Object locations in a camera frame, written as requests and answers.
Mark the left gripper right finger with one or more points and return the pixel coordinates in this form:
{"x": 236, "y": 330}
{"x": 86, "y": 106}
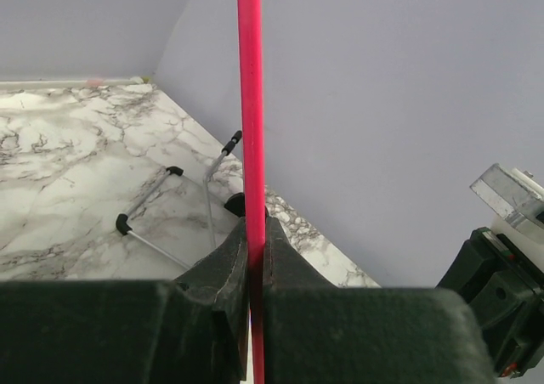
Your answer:
{"x": 316, "y": 332}

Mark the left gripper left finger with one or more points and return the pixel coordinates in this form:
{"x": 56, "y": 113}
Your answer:
{"x": 192, "y": 329}

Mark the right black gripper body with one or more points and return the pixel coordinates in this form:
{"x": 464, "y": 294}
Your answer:
{"x": 505, "y": 292}

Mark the pink framed whiteboard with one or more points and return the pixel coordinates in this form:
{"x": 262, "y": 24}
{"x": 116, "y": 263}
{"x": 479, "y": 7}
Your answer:
{"x": 252, "y": 116}

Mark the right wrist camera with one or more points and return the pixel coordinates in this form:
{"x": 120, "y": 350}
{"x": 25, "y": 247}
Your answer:
{"x": 514, "y": 197}

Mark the wire whiteboard stand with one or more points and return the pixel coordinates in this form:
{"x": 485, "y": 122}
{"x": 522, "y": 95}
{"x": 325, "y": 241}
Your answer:
{"x": 181, "y": 218}

